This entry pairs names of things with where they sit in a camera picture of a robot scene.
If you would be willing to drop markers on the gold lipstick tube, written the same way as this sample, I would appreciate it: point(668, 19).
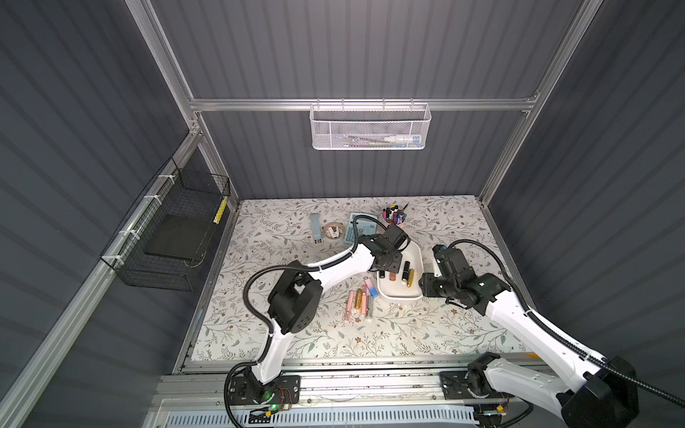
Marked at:
point(410, 278)

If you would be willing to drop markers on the pink lip gloss tube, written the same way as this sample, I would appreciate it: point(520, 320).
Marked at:
point(350, 305)

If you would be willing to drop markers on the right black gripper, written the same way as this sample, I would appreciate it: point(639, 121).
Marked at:
point(436, 285)

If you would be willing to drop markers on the teal calculator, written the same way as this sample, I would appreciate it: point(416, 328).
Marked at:
point(360, 224)

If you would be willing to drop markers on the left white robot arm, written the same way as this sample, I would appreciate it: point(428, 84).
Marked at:
point(295, 298)

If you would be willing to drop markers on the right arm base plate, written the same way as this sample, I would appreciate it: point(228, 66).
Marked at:
point(466, 384)

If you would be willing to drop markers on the white storage box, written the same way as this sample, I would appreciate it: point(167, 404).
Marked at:
point(403, 286)

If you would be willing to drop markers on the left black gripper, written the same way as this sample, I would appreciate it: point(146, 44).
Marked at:
point(385, 259)

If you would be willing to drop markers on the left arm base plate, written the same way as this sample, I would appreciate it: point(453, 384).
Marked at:
point(246, 390)

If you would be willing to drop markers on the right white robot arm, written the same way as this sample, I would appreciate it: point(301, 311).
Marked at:
point(584, 389)

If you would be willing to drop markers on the blue pink lipstick tube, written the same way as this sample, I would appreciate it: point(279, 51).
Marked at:
point(370, 286)

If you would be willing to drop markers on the white wire wall basket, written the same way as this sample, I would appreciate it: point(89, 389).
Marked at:
point(369, 126)

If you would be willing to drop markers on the small round dish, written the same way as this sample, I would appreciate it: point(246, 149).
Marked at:
point(333, 231)

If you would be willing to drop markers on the black wire side basket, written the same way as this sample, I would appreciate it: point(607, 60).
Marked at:
point(169, 237)

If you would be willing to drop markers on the pink pen cup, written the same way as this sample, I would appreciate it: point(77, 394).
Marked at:
point(395, 214)

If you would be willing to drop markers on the silver lip gloss tube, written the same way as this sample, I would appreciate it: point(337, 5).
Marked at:
point(369, 307)

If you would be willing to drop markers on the black lipstick tube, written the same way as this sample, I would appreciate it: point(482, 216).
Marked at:
point(405, 270)

